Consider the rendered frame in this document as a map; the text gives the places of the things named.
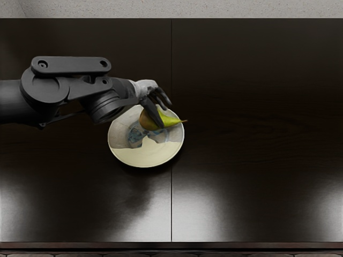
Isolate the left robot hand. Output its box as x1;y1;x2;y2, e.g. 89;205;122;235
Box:
132;79;173;127

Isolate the cream patterned plate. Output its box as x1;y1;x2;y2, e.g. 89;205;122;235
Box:
107;104;187;169

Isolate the green brown pear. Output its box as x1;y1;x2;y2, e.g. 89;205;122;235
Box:
139;106;188;132

